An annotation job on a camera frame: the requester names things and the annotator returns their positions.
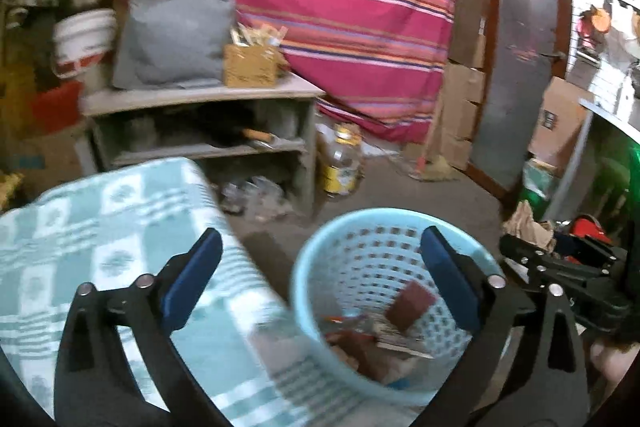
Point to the yellow egg tray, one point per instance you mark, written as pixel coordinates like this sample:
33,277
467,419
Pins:
10,189

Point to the clear plastic packaging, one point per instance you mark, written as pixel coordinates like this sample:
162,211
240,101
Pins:
255,197

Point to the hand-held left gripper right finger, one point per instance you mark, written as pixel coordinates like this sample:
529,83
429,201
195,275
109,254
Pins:
450,282

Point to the yellow utensil holder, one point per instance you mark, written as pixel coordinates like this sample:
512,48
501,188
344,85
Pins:
250,67

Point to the brown cardboard box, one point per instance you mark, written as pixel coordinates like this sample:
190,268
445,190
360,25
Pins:
555,122

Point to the person's right forearm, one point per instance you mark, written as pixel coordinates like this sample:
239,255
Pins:
610,367

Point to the brown paper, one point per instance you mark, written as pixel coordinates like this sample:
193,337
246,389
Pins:
527,224

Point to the green checkered tablecloth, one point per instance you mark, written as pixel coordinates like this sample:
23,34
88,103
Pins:
125,227

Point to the maroon box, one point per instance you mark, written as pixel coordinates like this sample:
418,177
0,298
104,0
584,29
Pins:
410,307

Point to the white plastic bucket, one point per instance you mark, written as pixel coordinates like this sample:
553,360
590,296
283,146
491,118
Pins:
82,39

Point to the cardboard wall pieces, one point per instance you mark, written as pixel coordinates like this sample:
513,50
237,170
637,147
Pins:
462,97

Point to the brown box blue label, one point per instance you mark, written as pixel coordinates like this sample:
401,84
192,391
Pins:
40,154

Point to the red striped cloth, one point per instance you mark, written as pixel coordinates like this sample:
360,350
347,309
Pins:
325,7

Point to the green bin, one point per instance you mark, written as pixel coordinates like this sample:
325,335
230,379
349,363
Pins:
532,197

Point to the grey metal door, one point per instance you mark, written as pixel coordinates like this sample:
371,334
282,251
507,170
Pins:
520,57

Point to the large yellow oil jug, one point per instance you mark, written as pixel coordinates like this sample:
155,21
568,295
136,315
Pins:
17,92

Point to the orange snack wrapper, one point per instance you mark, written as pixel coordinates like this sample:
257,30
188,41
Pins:
350,347

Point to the low wooden shelf cabinet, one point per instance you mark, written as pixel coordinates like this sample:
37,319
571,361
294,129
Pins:
200,94

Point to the yellow label oil bottle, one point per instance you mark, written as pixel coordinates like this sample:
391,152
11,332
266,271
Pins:
340,172

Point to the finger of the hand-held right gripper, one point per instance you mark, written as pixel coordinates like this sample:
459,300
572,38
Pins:
595,254
525,259

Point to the grey cushion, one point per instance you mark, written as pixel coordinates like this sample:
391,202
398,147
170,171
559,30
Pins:
170,37

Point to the straw broom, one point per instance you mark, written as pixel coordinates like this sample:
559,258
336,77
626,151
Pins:
435,169

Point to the light blue plastic basket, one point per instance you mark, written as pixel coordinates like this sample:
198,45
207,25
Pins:
320,257

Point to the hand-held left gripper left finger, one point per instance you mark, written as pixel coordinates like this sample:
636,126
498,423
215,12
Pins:
192,277

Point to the red plastic basin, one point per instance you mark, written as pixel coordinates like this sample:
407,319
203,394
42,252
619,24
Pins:
55,107

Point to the white counter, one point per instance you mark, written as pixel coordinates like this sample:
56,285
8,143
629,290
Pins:
570,167

